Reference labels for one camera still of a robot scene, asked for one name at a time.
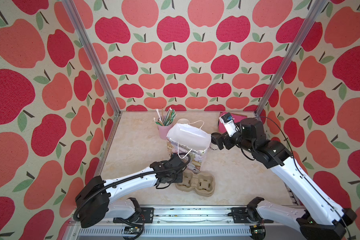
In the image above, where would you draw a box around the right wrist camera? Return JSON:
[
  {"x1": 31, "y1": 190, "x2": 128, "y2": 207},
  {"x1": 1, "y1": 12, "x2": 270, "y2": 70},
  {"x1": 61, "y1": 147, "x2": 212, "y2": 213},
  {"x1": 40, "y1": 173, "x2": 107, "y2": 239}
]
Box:
[{"x1": 219, "y1": 113, "x2": 237, "y2": 137}]

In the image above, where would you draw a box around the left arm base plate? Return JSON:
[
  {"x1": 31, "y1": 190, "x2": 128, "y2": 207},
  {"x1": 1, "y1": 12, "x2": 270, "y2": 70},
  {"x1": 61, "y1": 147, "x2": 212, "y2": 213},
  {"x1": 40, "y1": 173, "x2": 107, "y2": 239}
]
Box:
[{"x1": 113, "y1": 208, "x2": 155, "y2": 225}]

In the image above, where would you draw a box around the pink straw holder cup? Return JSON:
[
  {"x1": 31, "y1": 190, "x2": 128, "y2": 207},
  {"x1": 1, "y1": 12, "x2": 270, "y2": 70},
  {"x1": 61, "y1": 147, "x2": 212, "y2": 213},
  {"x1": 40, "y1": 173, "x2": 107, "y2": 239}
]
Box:
[{"x1": 157, "y1": 123, "x2": 174, "y2": 140}]

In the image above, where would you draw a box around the left frame post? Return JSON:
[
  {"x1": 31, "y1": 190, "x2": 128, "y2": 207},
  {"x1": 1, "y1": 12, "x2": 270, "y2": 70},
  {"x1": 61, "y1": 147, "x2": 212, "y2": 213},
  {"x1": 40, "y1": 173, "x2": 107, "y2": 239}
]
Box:
[{"x1": 62, "y1": 0, "x2": 121, "y2": 117}]

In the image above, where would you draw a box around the white patterned gift bag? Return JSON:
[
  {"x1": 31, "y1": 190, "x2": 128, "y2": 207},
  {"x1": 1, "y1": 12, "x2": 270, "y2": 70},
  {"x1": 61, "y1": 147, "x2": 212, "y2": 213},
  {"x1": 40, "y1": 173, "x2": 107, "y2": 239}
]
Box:
[{"x1": 167, "y1": 121, "x2": 211, "y2": 174}]

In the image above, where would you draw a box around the stack of white paper cups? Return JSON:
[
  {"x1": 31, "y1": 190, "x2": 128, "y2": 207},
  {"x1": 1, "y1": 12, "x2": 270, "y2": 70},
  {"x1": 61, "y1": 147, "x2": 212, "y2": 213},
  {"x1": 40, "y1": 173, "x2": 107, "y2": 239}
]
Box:
[{"x1": 177, "y1": 119, "x2": 190, "y2": 124}]

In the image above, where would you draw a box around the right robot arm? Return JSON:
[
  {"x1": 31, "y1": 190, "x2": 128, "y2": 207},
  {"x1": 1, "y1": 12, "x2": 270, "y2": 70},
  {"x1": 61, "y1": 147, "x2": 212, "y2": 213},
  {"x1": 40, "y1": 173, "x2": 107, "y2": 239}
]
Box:
[{"x1": 212, "y1": 113, "x2": 357, "y2": 240}]

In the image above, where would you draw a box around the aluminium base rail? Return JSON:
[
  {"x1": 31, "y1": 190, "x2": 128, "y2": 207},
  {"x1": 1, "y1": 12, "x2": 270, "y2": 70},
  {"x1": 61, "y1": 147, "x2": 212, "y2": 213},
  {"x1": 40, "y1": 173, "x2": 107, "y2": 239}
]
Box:
[{"x1": 62, "y1": 205, "x2": 304, "y2": 240}]

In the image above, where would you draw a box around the cardboard cup carrier stack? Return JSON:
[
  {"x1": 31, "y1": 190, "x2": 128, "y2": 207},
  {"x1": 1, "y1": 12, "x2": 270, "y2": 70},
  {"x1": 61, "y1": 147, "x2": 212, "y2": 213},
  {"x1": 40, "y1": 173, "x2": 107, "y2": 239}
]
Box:
[{"x1": 176, "y1": 169, "x2": 216, "y2": 197}]

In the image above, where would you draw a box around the frame post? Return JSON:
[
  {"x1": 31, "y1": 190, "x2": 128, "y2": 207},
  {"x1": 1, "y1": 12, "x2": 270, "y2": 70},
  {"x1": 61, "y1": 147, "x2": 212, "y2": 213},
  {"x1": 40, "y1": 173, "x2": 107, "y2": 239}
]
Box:
[
  {"x1": 254, "y1": 0, "x2": 329, "y2": 118},
  {"x1": 62, "y1": 0, "x2": 121, "y2": 117}
]

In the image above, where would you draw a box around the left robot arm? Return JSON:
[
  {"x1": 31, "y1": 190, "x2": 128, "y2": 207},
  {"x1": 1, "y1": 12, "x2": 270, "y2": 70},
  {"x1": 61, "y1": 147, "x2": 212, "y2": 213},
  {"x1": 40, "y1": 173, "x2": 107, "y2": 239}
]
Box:
[{"x1": 73, "y1": 153, "x2": 191, "y2": 229}]

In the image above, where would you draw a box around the right frame post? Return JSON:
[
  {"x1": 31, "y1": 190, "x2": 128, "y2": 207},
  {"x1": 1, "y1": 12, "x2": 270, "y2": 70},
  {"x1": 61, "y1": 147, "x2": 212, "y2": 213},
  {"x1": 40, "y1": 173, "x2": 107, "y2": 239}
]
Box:
[{"x1": 254, "y1": 0, "x2": 329, "y2": 118}]

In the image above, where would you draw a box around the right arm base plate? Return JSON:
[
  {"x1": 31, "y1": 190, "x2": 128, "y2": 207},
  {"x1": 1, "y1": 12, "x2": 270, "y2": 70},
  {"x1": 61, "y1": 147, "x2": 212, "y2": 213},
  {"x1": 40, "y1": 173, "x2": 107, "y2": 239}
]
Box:
[{"x1": 227, "y1": 208, "x2": 274, "y2": 224}]

